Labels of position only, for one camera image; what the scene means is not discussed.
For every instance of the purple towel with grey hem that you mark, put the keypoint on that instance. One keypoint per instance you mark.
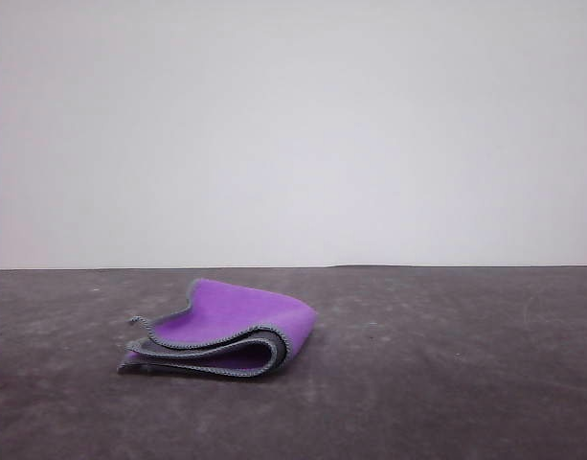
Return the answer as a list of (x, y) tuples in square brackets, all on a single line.
[(235, 306)]

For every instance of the grey table cloth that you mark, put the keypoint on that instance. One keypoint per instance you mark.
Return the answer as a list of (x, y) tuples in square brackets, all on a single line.
[(441, 383)]

